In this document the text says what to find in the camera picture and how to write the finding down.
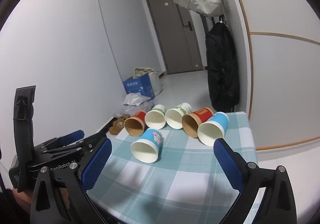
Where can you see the person hand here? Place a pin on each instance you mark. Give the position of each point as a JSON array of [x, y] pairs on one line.
[[23, 201]]

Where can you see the grey plastic bag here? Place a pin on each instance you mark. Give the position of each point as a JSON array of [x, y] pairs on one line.
[[133, 103]]

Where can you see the red paper cup right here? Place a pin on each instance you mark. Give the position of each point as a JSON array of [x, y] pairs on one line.
[[192, 121]]

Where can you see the red paper cup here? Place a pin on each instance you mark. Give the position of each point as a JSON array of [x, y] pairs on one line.
[[135, 125], [192, 121]]

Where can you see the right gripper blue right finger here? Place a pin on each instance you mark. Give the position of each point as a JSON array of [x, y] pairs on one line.
[[278, 202]]

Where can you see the blue cardboard box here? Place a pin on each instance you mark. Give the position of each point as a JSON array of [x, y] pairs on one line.
[[140, 85]]

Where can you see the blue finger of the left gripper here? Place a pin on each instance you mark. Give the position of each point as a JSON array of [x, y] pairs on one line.
[[72, 137]]

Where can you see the red paper cup left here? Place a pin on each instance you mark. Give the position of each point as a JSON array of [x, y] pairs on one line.
[[135, 125]]

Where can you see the blue paper cup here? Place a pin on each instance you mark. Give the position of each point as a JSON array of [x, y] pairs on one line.
[[146, 148], [214, 128]]

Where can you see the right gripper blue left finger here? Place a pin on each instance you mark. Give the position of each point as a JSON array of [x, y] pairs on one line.
[[60, 196]]

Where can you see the green white paper cup left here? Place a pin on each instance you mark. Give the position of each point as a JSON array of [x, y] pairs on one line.
[[155, 118]]

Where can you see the black backpack hanging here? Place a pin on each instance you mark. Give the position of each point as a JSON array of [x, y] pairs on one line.
[[222, 67]]

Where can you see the grey entrance door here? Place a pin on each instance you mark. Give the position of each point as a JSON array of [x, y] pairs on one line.
[[176, 36]]

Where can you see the teal checked tablecloth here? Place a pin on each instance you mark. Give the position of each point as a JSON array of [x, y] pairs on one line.
[[185, 185]]

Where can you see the green white paper cup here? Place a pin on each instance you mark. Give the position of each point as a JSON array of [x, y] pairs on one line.
[[155, 118], [174, 115]]

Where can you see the brown slippers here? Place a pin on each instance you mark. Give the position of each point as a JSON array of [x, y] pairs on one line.
[[118, 125]]

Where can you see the black coat stand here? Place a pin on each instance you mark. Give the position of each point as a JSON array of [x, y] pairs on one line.
[[204, 20]]

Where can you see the green white paper cup right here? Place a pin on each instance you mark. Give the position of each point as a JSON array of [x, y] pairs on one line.
[[174, 115]]

